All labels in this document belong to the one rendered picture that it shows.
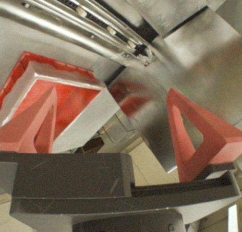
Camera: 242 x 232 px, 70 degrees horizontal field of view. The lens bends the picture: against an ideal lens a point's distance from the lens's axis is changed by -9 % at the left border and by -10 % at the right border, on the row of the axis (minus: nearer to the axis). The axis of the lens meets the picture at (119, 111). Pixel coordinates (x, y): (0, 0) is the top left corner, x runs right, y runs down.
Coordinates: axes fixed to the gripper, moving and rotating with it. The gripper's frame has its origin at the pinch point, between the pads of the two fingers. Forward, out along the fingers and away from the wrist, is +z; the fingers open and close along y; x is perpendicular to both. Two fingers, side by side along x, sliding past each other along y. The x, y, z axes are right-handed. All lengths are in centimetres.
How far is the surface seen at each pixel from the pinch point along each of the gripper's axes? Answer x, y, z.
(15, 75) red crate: 22.7, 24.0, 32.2
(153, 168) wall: 668, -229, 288
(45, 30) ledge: 9.8, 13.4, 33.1
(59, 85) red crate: 37, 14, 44
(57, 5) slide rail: 4.2, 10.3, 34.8
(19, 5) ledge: 1.9, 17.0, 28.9
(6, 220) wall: 429, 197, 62
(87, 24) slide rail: 11.3, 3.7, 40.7
